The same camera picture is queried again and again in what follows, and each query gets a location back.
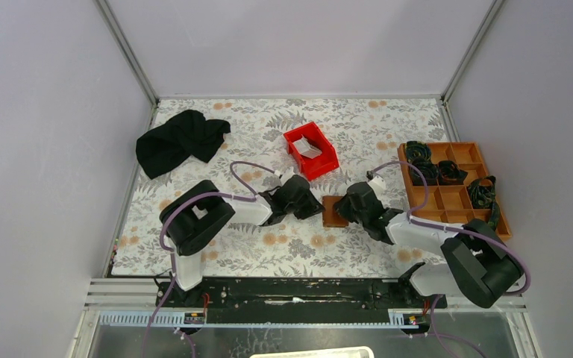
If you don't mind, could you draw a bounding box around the brown leather card holder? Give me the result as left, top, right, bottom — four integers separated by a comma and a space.
322, 195, 349, 228

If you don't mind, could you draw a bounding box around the stack of credit cards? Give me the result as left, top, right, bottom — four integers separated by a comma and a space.
292, 137, 322, 159

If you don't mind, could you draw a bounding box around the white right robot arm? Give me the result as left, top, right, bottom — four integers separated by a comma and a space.
334, 181, 526, 308

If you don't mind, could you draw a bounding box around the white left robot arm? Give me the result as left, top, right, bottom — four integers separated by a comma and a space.
160, 175, 324, 307

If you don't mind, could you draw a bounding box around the red plastic bin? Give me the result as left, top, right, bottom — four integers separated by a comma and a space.
284, 122, 339, 181

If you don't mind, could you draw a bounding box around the floral table mat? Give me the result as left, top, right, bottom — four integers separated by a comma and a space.
110, 98, 448, 277

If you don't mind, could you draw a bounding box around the dark rolled tie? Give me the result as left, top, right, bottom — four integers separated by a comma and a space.
408, 158, 439, 186
405, 141, 432, 163
437, 160, 468, 186

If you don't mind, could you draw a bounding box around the orange compartment tray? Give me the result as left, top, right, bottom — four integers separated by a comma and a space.
401, 142, 489, 224

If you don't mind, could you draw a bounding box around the dark patterned tie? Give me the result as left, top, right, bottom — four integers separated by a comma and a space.
466, 175, 501, 232

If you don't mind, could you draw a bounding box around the black cloth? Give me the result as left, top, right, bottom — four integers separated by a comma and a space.
136, 110, 231, 179

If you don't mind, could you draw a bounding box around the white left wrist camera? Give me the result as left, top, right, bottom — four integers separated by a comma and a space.
274, 167, 296, 185

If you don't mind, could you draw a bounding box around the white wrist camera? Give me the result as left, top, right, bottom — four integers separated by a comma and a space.
367, 175, 386, 198
274, 167, 296, 185

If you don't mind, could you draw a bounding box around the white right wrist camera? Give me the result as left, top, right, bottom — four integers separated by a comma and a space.
367, 175, 386, 198

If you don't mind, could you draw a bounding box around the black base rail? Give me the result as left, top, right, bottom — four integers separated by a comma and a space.
154, 277, 447, 324

